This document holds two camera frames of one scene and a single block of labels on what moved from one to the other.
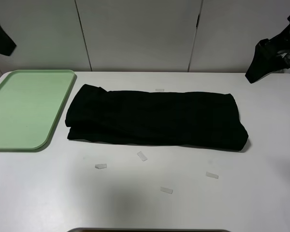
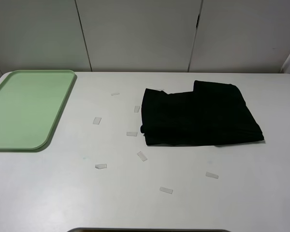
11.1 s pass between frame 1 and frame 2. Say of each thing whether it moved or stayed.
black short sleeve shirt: moved
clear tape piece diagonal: stayed
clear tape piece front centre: stayed
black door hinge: stayed
